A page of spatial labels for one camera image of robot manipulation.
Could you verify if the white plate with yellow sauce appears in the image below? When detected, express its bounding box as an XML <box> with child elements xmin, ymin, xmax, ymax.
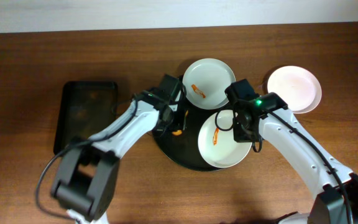
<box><xmin>198</xmin><ymin>113</ymin><xmax>251</xmax><ymax>168</ymax></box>

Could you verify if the round black tray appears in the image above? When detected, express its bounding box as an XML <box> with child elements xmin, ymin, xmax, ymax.
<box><xmin>153</xmin><ymin>97</ymin><xmax>233</xmax><ymax>171</ymax></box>

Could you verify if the white plate with red sauce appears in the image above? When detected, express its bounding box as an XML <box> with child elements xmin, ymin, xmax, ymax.
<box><xmin>182</xmin><ymin>58</ymin><xmax>236</xmax><ymax>110</ymax></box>

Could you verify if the black rectangular tray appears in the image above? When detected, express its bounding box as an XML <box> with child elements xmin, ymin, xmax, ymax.
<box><xmin>53</xmin><ymin>81</ymin><xmax>118</xmax><ymax>154</ymax></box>

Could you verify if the pinkish white plate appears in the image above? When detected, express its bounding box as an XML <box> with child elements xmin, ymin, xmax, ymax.
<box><xmin>267</xmin><ymin>65</ymin><xmax>323</xmax><ymax>114</ymax></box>

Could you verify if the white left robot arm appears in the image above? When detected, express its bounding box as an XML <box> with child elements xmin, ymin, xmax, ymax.
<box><xmin>50</xmin><ymin>89</ymin><xmax>185</xmax><ymax>223</ymax></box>

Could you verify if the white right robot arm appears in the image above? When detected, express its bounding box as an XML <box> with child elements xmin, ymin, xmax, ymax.
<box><xmin>229</xmin><ymin>93</ymin><xmax>358</xmax><ymax>224</ymax></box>

